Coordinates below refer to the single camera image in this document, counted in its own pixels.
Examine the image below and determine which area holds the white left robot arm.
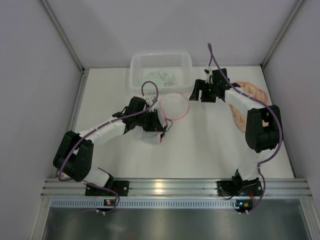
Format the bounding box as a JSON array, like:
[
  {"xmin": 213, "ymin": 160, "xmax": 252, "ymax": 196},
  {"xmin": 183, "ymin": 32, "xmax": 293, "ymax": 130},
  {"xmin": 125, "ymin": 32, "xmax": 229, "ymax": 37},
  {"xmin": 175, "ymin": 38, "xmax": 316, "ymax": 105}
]
[{"xmin": 53, "ymin": 96, "xmax": 168, "ymax": 189}]

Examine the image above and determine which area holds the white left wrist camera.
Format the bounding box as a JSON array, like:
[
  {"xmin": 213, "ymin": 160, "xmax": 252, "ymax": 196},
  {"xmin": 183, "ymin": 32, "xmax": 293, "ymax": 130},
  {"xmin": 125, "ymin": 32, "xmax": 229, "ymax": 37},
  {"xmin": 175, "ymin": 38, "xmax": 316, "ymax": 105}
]
[{"xmin": 144, "ymin": 96, "xmax": 158, "ymax": 106}]

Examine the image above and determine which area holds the white mesh pink-trimmed laundry bag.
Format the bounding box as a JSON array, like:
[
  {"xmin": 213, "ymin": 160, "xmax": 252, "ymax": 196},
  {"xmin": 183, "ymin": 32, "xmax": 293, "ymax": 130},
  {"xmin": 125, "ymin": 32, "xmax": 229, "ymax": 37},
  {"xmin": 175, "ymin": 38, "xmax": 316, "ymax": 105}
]
[{"xmin": 140, "ymin": 93, "xmax": 190, "ymax": 144}]

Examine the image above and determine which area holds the white plastic basket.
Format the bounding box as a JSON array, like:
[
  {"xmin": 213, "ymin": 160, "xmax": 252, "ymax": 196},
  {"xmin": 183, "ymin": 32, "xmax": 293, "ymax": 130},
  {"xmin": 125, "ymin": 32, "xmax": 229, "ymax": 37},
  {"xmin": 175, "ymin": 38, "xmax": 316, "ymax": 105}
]
[{"xmin": 128, "ymin": 51, "xmax": 195, "ymax": 94}]

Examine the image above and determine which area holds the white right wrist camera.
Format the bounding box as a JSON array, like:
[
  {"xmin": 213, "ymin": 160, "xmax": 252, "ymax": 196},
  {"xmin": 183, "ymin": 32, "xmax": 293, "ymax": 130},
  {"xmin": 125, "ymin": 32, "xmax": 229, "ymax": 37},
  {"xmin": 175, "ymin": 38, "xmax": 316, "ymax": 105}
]
[{"xmin": 204, "ymin": 65, "xmax": 215, "ymax": 85}]

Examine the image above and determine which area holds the black lace bra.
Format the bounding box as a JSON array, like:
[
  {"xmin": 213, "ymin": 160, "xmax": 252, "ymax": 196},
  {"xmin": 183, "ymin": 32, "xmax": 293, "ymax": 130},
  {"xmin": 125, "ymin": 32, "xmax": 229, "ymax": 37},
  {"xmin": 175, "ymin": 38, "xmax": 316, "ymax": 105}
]
[{"xmin": 159, "ymin": 119, "xmax": 173, "ymax": 142}]

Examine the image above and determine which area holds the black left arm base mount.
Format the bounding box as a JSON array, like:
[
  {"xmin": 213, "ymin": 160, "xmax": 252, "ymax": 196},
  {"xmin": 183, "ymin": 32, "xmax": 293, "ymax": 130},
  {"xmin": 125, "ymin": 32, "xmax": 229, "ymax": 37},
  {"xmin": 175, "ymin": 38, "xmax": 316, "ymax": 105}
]
[{"xmin": 85, "ymin": 179, "xmax": 130, "ymax": 197}]

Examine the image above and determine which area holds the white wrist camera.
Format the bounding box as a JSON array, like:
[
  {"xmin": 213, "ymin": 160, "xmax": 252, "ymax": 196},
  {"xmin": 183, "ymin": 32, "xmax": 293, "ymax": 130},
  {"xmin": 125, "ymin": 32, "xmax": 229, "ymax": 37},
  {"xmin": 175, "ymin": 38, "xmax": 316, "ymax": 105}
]
[
  {"xmin": 144, "ymin": 96, "xmax": 158, "ymax": 106},
  {"xmin": 204, "ymin": 65, "xmax": 215, "ymax": 85}
]

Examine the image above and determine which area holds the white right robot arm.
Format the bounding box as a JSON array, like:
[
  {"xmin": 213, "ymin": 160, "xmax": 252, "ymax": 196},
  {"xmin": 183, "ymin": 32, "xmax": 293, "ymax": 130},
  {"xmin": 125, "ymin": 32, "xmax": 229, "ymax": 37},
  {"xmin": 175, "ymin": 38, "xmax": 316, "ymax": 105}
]
[{"xmin": 188, "ymin": 66, "xmax": 283, "ymax": 181}]

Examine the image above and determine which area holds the peach patterned laundry bag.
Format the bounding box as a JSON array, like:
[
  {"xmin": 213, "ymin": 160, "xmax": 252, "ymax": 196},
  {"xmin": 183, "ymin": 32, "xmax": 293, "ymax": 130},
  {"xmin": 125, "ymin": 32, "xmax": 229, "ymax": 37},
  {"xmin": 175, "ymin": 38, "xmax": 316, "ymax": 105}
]
[{"xmin": 230, "ymin": 81, "xmax": 270, "ymax": 133}]

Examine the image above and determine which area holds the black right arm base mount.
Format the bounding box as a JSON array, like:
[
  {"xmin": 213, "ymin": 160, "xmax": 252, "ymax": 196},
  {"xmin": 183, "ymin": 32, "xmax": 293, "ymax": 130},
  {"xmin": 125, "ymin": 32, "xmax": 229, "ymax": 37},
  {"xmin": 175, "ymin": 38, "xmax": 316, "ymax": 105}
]
[{"xmin": 216, "ymin": 169, "xmax": 263, "ymax": 200}]

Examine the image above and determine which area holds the light green garment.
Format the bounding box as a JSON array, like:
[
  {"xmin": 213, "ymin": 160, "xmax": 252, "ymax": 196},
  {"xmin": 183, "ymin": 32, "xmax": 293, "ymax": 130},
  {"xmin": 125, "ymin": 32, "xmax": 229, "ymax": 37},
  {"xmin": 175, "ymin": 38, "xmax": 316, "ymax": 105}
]
[{"xmin": 139, "ymin": 70, "xmax": 177, "ymax": 88}]

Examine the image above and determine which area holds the white slotted cable duct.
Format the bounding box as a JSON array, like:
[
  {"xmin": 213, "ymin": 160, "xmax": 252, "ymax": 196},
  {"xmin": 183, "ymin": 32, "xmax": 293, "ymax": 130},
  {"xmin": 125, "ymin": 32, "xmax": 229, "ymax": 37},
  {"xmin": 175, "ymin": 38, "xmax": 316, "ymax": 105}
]
[{"xmin": 50, "ymin": 198, "xmax": 251, "ymax": 209}]

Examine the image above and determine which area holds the aluminium frame rail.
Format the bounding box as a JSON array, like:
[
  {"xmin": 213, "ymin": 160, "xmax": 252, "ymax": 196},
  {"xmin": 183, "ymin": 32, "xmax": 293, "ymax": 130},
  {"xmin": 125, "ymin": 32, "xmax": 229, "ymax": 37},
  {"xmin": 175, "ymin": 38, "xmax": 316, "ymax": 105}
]
[{"xmin": 40, "ymin": 178, "xmax": 312, "ymax": 199}]

